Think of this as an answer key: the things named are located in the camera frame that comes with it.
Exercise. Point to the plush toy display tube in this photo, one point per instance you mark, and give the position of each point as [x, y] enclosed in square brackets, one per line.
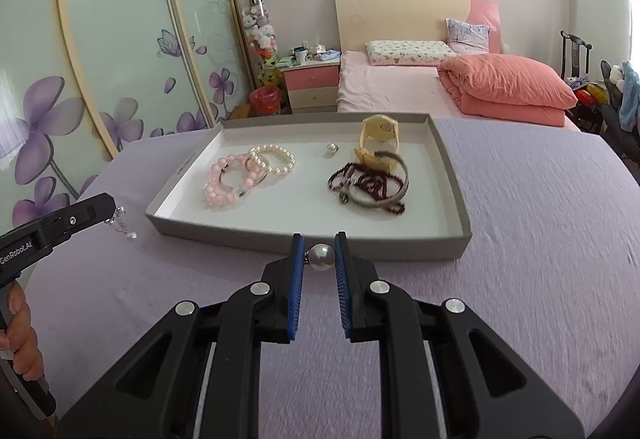
[257, 34]

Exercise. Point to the light blue garment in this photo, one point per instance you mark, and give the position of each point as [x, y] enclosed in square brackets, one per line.
[629, 94]

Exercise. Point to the purple printed pillow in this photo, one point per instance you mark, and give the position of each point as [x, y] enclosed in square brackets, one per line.
[467, 35]

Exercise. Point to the dark wooden chair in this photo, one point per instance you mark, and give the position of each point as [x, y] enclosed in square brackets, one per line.
[575, 54]

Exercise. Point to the coral folded duvet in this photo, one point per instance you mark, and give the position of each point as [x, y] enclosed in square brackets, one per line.
[505, 89]

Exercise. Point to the grey cardboard tray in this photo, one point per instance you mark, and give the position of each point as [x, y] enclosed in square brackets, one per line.
[300, 209]

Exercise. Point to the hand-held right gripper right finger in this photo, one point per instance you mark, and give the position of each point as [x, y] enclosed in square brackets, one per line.
[341, 299]

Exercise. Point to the pink and cream nightstand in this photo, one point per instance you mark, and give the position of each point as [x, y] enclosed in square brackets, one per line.
[310, 79]

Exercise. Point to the black chair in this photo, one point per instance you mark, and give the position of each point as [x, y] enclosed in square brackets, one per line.
[612, 124]

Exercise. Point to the lilac cloth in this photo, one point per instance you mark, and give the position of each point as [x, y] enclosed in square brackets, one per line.
[525, 244]

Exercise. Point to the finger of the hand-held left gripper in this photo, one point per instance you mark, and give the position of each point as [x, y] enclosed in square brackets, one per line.
[80, 216]

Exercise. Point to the red waste bin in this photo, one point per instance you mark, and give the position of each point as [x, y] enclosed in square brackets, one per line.
[264, 100]

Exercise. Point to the person's left hand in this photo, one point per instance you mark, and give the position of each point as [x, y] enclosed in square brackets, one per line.
[25, 344]

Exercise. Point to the silver cuff bangle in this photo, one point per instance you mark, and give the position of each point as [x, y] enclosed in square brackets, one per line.
[406, 174]

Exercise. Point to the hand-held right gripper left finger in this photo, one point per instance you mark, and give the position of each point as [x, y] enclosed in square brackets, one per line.
[298, 294]

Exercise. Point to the white printed pillow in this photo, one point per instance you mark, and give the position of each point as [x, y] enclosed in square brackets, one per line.
[410, 53]

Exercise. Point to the cream wrist watch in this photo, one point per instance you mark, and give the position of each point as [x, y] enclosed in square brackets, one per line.
[380, 131]

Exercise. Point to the white mug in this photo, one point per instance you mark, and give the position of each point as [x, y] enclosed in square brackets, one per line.
[300, 56]

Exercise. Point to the colourful clothes pile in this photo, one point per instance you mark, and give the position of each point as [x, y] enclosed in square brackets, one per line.
[590, 94]

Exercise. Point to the small silver earring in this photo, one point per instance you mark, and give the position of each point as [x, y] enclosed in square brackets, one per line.
[120, 221]

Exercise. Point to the floral sliding door wardrobe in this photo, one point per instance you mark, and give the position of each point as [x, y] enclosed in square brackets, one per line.
[125, 44]

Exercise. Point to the pink bed mattress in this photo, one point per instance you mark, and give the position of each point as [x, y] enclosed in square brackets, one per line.
[390, 84]

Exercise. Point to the cream and pink headboard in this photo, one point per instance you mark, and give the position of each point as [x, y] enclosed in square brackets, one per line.
[390, 19]

